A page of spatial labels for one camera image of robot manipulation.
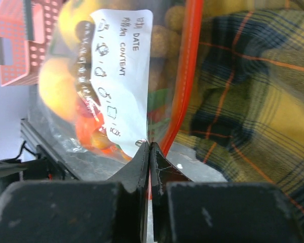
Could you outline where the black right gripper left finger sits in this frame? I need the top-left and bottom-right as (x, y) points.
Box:
(0, 143), (149, 242)

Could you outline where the orange fake tangerine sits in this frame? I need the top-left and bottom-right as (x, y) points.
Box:
(75, 98), (111, 150)

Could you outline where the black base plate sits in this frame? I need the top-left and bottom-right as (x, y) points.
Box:
(0, 117), (79, 203)

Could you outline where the pink perforated plastic basket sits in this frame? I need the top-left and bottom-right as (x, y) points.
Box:
(0, 1), (64, 87)

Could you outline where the orange-yellow fake peach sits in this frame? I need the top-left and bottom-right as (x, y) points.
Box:
(38, 57), (78, 122)

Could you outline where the yellow plaid shirt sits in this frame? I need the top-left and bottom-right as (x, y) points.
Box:
(175, 1), (304, 225)

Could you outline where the brown fake longan bunch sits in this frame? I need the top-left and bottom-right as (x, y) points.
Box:
(70, 1), (185, 93)

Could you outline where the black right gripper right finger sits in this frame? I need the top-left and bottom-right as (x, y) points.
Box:
(149, 143), (304, 242)

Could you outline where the clear zip top bag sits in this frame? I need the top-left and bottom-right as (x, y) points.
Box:
(28, 1), (203, 180)

